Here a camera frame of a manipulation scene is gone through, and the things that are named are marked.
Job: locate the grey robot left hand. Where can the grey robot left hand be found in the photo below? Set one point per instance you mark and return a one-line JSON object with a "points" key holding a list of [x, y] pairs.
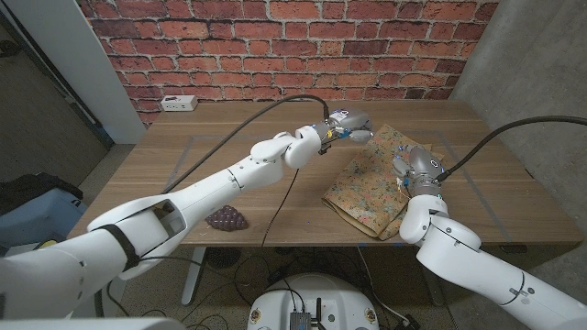
{"points": [[348, 121]]}

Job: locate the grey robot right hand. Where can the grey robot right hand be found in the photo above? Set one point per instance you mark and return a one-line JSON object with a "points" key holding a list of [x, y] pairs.
{"points": [[419, 169]]}

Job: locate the brown floral wrapping paper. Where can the brown floral wrapping paper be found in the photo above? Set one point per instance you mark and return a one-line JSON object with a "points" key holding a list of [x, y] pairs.
{"points": [[367, 188]]}

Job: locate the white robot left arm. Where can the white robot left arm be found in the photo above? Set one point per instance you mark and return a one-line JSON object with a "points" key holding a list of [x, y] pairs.
{"points": [[160, 220]]}

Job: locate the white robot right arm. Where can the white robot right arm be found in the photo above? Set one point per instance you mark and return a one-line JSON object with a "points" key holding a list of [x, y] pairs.
{"points": [[468, 261]]}

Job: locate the purple toy grapes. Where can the purple toy grapes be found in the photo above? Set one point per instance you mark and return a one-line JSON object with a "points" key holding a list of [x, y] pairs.
{"points": [[227, 218]]}

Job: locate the red brick printed backdrop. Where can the red brick printed backdrop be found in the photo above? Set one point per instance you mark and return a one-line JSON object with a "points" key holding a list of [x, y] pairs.
{"points": [[275, 46]]}

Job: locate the grey table leg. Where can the grey table leg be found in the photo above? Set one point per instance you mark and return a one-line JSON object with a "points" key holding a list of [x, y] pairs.
{"points": [[433, 291]]}

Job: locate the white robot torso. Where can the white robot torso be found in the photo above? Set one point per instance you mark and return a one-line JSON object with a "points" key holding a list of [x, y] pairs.
{"points": [[312, 293]]}

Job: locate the white power strip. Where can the white power strip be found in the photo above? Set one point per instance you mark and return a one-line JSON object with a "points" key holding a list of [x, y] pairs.
{"points": [[179, 103]]}

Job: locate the black antenna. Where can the black antenna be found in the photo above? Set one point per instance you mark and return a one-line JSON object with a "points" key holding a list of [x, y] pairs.
{"points": [[319, 311]]}

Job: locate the dark round floor fan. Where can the dark round floor fan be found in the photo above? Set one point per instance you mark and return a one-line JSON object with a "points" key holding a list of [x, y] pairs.
{"points": [[222, 257]]}

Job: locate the small grey electronics box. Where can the small grey electronics box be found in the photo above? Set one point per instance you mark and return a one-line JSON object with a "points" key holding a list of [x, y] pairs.
{"points": [[300, 321]]}

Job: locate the white table leg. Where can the white table leg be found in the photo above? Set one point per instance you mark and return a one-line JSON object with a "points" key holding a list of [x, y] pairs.
{"points": [[192, 275]]}

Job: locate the black yellow foot pedal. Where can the black yellow foot pedal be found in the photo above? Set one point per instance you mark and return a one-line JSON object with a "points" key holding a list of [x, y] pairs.
{"points": [[46, 244]]}

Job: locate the blue plastic bin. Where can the blue plastic bin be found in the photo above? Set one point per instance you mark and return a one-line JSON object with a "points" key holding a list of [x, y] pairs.
{"points": [[36, 220]]}

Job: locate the black cloth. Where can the black cloth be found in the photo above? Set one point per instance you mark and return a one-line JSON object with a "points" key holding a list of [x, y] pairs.
{"points": [[27, 185]]}

